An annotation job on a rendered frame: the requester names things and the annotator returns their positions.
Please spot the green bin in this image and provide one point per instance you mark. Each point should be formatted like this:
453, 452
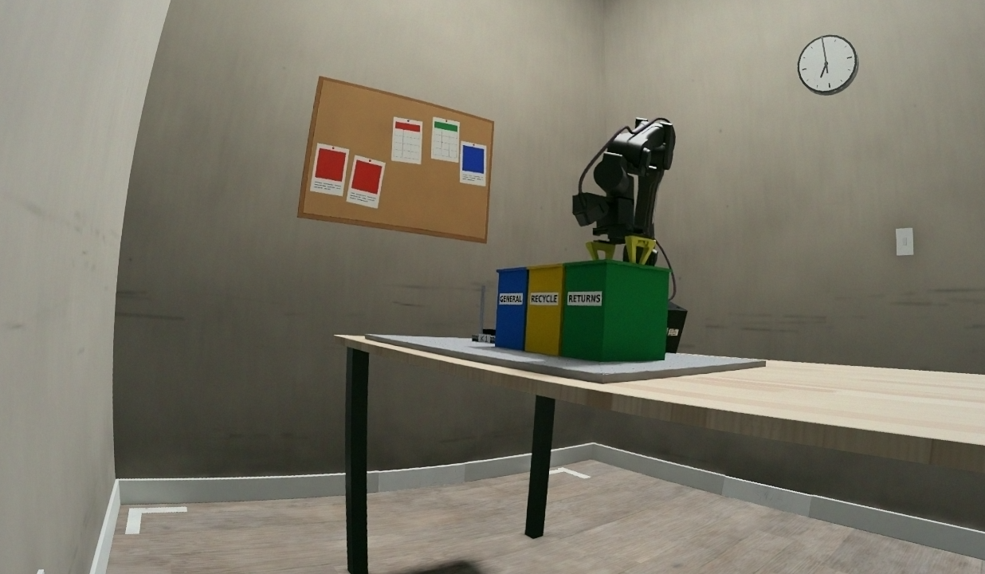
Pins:
615, 311

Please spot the blue general waste bin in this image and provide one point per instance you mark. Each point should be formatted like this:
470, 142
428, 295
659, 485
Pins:
512, 307

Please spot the yellow recycle bin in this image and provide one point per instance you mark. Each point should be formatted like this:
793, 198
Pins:
546, 293

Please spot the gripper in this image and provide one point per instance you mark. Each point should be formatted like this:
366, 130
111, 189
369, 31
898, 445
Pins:
624, 233

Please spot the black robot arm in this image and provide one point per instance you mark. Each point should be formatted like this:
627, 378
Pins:
636, 151

